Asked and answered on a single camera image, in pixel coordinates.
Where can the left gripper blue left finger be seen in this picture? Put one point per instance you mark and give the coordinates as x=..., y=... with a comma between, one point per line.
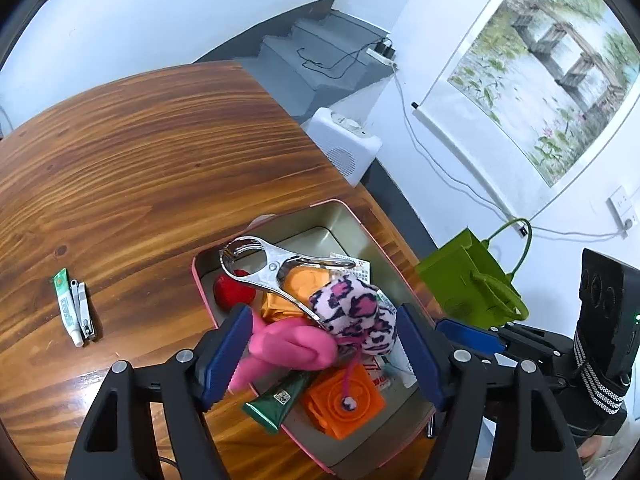
x=218, y=354

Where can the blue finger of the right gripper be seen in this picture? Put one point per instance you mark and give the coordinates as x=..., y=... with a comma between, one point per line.
x=476, y=339

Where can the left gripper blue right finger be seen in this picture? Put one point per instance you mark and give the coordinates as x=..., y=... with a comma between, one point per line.
x=428, y=352

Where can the pink foam twist roller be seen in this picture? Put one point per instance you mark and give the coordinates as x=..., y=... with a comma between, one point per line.
x=289, y=344

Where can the pink leopard drawstring pouch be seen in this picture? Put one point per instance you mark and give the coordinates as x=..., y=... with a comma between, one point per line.
x=360, y=324

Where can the large silver metal clip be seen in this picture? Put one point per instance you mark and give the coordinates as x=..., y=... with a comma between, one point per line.
x=279, y=262

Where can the orange cube box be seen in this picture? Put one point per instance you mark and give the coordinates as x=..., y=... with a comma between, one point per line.
x=301, y=283

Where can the green tube gold cap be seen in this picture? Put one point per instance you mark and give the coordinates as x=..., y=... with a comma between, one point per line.
x=272, y=407

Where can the person's right hand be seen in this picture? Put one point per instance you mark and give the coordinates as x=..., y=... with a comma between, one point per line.
x=592, y=446

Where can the red ball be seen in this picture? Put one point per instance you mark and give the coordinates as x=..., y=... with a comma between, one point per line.
x=229, y=292

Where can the green gift bag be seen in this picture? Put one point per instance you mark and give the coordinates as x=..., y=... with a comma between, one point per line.
x=470, y=285

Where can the silver nail clipper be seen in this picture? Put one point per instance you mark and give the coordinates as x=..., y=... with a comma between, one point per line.
x=81, y=304

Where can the hanging landscape scroll painting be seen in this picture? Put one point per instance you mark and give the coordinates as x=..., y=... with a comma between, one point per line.
x=532, y=94

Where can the white power strip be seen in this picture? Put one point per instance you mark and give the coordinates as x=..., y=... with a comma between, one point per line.
x=383, y=52

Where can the white wall socket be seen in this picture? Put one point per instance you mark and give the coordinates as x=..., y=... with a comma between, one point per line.
x=622, y=209

